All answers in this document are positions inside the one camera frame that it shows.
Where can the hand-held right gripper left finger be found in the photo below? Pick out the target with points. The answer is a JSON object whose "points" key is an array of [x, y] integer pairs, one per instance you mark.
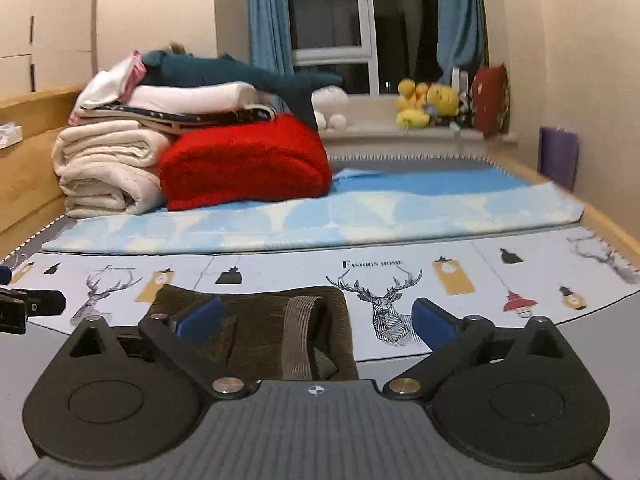
{"points": [[200, 321]]}

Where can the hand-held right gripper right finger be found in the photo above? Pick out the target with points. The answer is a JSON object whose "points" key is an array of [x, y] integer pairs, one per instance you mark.
{"points": [[434, 325]]}

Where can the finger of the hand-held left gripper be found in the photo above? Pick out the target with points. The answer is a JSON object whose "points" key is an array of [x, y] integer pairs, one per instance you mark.
{"points": [[4, 275], [40, 302]]}

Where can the white speckled folded quilt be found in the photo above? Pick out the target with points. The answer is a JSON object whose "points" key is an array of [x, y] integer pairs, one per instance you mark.
{"points": [[110, 195]]}

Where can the white tissue pack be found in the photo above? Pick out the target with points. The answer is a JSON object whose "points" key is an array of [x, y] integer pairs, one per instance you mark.
{"points": [[10, 135]]}

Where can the light blue blanket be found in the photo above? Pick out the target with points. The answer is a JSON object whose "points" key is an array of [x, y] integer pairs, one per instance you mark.
{"points": [[350, 210]]}

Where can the red folded blanket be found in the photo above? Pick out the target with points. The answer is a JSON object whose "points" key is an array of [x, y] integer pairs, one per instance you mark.
{"points": [[245, 165]]}

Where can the cream folded quilt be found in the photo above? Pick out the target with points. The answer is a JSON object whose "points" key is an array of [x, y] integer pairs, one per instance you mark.
{"points": [[110, 147]]}

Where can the window sill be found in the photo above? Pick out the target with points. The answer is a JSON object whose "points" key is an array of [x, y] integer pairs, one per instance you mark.
{"points": [[380, 135]]}

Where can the navy patterned folded blanket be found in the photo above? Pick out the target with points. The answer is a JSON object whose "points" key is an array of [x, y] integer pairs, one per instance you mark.
{"points": [[200, 119]]}

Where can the purple bag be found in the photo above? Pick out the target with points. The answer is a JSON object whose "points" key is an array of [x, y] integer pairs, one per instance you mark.
{"points": [[557, 157]]}

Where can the white folded cloth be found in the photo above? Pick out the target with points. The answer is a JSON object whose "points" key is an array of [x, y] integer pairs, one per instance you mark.
{"points": [[107, 87]]}

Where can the yellow plush toy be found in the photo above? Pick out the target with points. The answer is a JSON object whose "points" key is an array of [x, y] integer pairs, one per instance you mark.
{"points": [[412, 105], [442, 100]]}

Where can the white pillow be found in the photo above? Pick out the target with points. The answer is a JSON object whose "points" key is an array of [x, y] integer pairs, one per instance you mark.
{"points": [[200, 97]]}

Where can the dark red cushion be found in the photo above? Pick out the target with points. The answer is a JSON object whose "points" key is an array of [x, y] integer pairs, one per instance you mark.
{"points": [[490, 100]]}

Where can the white plastic object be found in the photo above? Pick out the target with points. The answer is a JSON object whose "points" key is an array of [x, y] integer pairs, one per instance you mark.
{"points": [[460, 85]]}

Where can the white plush toy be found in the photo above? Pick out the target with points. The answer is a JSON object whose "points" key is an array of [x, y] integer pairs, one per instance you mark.
{"points": [[330, 105]]}

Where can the pink cloth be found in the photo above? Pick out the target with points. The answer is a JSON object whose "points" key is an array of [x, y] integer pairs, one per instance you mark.
{"points": [[137, 67]]}

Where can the teal shark plush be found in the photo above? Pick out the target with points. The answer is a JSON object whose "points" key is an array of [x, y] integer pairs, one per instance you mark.
{"points": [[200, 67]]}

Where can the cream wardrobe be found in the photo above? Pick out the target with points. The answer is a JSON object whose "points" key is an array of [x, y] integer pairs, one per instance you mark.
{"points": [[50, 20]]}

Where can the blue curtain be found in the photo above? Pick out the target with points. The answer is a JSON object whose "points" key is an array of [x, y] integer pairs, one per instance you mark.
{"points": [[270, 15], [460, 15]]}

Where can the window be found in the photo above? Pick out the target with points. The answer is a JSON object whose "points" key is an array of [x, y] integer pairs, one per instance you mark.
{"points": [[330, 15]]}

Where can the wooden bed frame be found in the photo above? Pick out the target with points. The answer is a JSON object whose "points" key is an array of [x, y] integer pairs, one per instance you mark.
{"points": [[30, 180]]}

